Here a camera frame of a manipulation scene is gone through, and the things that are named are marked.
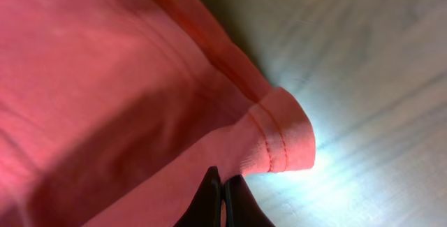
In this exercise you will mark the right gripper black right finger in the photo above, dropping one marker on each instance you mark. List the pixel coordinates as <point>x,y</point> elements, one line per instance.
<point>242,210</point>

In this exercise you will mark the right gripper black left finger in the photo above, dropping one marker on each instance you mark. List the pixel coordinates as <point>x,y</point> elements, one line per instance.
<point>205,207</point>

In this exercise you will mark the red soccer t-shirt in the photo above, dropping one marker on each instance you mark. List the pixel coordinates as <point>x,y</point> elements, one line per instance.
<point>112,111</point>

